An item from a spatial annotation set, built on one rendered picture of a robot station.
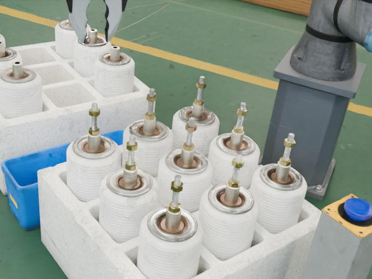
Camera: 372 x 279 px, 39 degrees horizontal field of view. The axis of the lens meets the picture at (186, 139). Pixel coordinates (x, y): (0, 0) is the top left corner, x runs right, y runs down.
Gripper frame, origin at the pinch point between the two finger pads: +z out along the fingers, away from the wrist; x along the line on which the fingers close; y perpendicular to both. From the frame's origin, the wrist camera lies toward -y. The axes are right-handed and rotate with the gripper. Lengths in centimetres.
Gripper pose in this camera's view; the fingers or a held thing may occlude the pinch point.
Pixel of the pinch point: (96, 36)
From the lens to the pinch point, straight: 83.3
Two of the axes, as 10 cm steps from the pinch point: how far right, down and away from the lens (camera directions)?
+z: -1.1, 8.4, 5.3
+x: -9.3, 1.1, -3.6
